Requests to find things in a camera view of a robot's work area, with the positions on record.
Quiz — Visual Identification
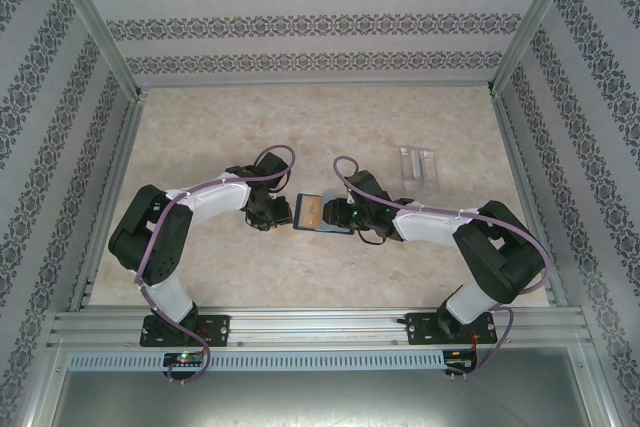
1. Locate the blue leather card holder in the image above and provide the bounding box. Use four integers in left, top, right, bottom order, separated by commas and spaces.
289, 190, 354, 238

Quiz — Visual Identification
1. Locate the aluminium table edge rail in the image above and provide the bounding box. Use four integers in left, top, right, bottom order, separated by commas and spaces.
492, 89, 565, 307
68, 89, 149, 312

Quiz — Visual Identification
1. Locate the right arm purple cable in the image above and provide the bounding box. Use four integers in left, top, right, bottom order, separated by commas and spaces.
332, 155, 547, 383

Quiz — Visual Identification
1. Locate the small green circuit board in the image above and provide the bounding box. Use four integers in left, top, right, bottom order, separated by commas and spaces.
443, 348, 480, 372
163, 351, 206, 368

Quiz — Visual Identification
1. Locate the aluminium frame post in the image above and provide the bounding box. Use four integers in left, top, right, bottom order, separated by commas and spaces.
42, 0, 147, 104
487, 0, 585, 98

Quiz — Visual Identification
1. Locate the long aluminium mounting rail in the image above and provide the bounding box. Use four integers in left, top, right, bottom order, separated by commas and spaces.
48, 310, 587, 348

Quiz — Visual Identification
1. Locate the clear plastic card case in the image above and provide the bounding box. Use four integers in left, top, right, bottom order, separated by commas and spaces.
397, 145, 442, 192

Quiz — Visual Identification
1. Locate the short aluminium cross rail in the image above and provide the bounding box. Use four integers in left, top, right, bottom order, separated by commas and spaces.
138, 77, 494, 92

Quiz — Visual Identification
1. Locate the grey slotted cable duct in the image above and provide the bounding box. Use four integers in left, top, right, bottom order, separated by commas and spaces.
67, 350, 446, 371

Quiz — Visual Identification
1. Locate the gold credit card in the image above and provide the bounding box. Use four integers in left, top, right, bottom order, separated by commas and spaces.
302, 196, 324, 229

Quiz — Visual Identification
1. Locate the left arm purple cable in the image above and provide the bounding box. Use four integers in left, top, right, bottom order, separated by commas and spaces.
133, 145, 296, 387

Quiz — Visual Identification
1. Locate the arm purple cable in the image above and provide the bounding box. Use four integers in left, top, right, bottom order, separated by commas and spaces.
133, 145, 296, 387
332, 155, 547, 383

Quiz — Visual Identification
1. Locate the grey metal sheet shelf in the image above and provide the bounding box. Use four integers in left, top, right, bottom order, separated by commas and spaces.
49, 369, 614, 427

